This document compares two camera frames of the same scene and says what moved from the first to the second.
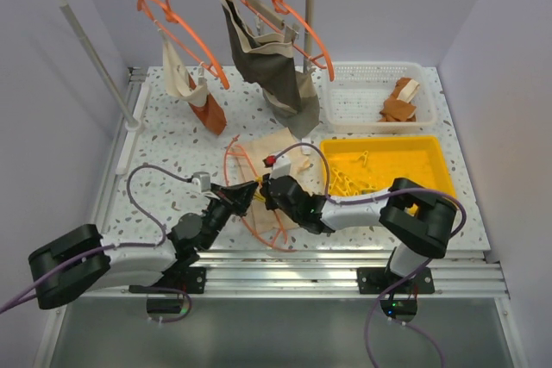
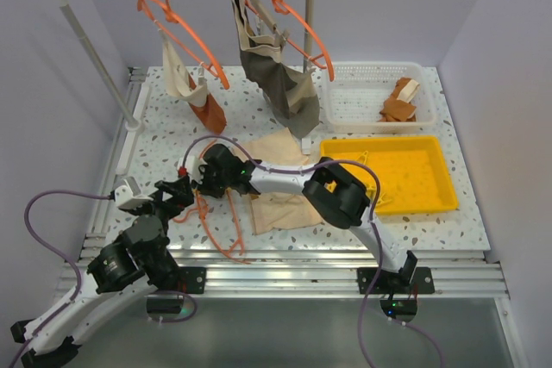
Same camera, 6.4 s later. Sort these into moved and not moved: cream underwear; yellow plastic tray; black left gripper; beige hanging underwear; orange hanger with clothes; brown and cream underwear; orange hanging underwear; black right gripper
Moved: black left gripper; black right gripper
Not moved: orange hanger with clothes; beige hanging underwear; orange hanging underwear; cream underwear; yellow plastic tray; brown and cream underwear
